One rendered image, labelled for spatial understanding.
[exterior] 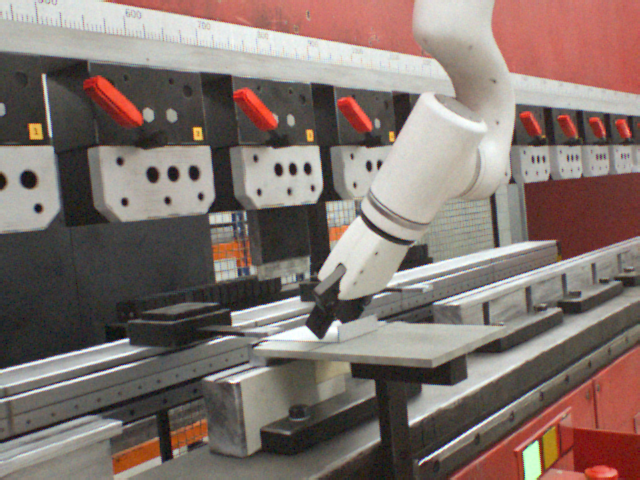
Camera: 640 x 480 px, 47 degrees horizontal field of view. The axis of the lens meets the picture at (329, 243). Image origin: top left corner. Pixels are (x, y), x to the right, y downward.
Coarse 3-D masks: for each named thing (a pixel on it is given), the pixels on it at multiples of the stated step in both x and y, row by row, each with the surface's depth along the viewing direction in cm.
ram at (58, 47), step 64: (128, 0) 78; (192, 0) 85; (256, 0) 94; (320, 0) 104; (384, 0) 116; (512, 0) 154; (576, 0) 183; (64, 64) 75; (192, 64) 85; (256, 64) 93; (320, 64) 103; (512, 64) 152; (576, 64) 181
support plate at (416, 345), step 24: (360, 336) 94; (384, 336) 92; (408, 336) 91; (432, 336) 89; (456, 336) 88; (480, 336) 86; (336, 360) 85; (360, 360) 83; (384, 360) 81; (408, 360) 79; (432, 360) 77
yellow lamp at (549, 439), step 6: (552, 432) 102; (546, 438) 100; (552, 438) 101; (546, 444) 100; (552, 444) 101; (546, 450) 100; (552, 450) 101; (546, 456) 100; (552, 456) 101; (546, 462) 99; (552, 462) 101; (546, 468) 99
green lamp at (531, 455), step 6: (534, 444) 97; (528, 450) 95; (534, 450) 97; (528, 456) 95; (534, 456) 96; (528, 462) 95; (534, 462) 96; (528, 468) 95; (534, 468) 96; (528, 474) 95; (534, 474) 96
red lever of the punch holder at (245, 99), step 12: (240, 96) 86; (252, 96) 87; (252, 108) 87; (264, 108) 88; (252, 120) 89; (264, 120) 88; (276, 132) 90; (288, 132) 91; (276, 144) 92; (288, 144) 91
